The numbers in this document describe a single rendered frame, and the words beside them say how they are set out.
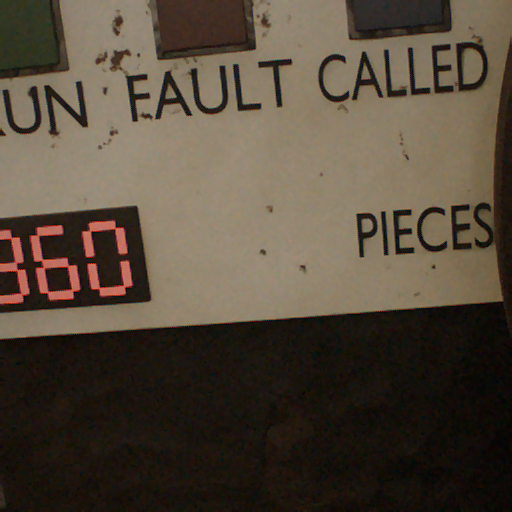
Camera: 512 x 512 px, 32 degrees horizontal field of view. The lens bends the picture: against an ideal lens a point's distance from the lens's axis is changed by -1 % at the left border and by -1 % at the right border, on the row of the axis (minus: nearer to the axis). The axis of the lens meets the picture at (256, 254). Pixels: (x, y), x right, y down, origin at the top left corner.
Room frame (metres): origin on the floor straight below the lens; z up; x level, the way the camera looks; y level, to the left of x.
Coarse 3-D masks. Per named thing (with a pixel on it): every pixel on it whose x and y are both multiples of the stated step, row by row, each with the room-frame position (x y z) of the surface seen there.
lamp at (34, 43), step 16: (0, 0) 0.39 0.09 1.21; (16, 0) 0.39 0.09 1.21; (32, 0) 0.39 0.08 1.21; (48, 0) 0.39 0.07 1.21; (0, 16) 0.39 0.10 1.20; (16, 16) 0.39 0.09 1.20; (32, 16) 0.39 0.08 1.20; (48, 16) 0.39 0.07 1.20; (0, 32) 0.39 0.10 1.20; (16, 32) 0.39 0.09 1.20; (32, 32) 0.39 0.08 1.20; (48, 32) 0.39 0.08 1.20; (0, 48) 0.39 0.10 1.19; (16, 48) 0.39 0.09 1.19; (32, 48) 0.39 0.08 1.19; (48, 48) 0.39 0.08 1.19; (0, 64) 0.39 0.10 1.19; (16, 64) 0.39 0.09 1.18; (32, 64) 0.39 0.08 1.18; (48, 64) 0.39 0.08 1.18
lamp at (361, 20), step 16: (368, 0) 0.37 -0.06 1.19; (384, 0) 0.37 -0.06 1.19; (400, 0) 0.37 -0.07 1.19; (416, 0) 0.37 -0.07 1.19; (432, 0) 0.37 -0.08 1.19; (368, 16) 0.37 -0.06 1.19; (384, 16) 0.37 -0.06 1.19; (400, 16) 0.37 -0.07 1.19; (416, 16) 0.37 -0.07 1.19; (432, 16) 0.37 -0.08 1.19
